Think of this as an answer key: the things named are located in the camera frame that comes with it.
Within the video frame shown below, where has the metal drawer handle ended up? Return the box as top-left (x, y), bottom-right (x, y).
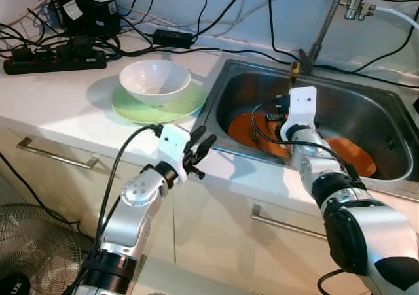
top-left (251, 205), bottom-right (328, 240)
top-left (16, 137), bottom-right (82, 170)

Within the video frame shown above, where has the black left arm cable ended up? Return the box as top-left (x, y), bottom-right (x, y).
top-left (90, 124), bottom-right (164, 269)

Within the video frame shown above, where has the chrome faucet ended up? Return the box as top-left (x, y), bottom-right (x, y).
top-left (299, 0), bottom-right (377, 73)

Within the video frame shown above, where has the gold spoon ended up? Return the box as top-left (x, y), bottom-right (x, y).
top-left (290, 61), bottom-right (302, 86)

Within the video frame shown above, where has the white kitchen cabinet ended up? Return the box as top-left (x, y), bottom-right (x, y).
top-left (0, 115), bottom-right (419, 295)

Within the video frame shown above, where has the labelled black power adapter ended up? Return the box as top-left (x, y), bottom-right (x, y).
top-left (51, 0), bottom-right (122, 37)

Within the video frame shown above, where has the orange plate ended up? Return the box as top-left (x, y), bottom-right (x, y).
top-left (324, 138), bottom-right (377, 178)
top-left (227, 112), bottom-right (292, 158)

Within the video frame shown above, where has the small black adapter brick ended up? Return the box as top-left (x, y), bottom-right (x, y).
top-left (152, 29), bottom-right (194, 48)

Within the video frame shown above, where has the light green plate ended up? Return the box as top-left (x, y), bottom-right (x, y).
top-left (111, 80), bottom-right (208, 125)

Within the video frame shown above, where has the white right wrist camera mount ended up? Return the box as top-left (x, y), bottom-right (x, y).
top-left (280, 86), bottom-right (318, 142)

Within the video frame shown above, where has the white hose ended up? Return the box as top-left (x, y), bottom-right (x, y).
top-left (374, 6), bottom-right (419, 31)

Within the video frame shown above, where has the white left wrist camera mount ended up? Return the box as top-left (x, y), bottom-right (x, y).
top-left (157, 124), bottom-right (192, 175)

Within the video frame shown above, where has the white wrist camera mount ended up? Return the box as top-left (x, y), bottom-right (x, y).
top-left (157, 124), bottom-right (192, 175)
top-left (280, 86), bottom-right (318, 142)

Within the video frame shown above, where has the white ceramic bowl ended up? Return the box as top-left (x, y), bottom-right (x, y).
top-left (119, 60), bottom-right (192, 107)

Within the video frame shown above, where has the black power strip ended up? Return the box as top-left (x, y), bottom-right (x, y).
top-left (3, 43), bottom-right (107, 75)

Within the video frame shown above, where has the stainless steel sink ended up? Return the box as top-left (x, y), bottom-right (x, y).
top-left (195, 58), bottom-right (419, 184)

